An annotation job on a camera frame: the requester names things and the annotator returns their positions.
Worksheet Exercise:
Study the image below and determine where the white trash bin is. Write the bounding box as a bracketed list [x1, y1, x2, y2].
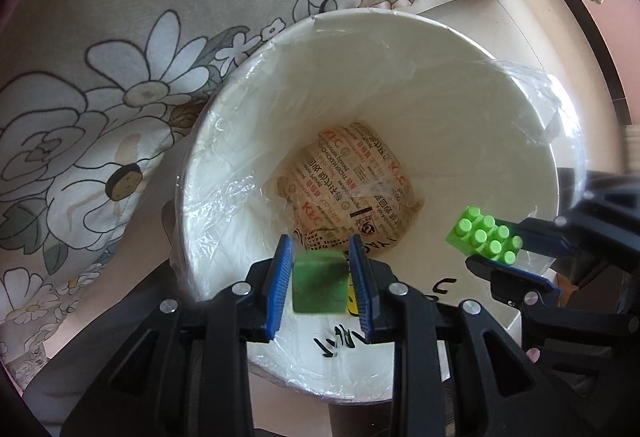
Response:
[171, 7, 586, 406]

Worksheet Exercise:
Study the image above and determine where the small green cube box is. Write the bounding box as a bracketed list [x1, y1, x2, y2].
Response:
[292, 249, 349, 315]

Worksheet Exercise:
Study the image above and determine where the KFC paper wrapper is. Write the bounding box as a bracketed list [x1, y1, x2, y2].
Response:
[276, 122, 424, 253]

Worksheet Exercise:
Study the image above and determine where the green toy building block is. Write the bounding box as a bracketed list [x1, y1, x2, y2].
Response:
[446, 205, 523, 266]

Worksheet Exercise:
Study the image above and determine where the floral grey quilt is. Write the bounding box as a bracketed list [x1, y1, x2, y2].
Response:
[1, 0, 602, 388]

